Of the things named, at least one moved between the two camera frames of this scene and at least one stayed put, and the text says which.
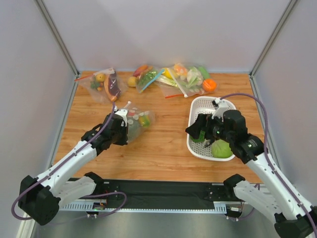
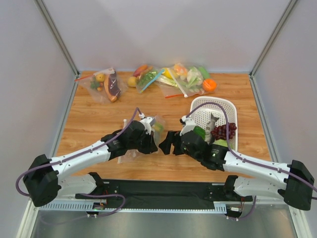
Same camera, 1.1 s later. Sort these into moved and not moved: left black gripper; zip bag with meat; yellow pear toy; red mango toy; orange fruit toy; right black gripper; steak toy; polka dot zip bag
Moved: polka dot zip bag; right black gripper; left black gripper
Not moved: zip bag with meat; steak toy; yellow pear toy; red mango toy; orange fruit toy
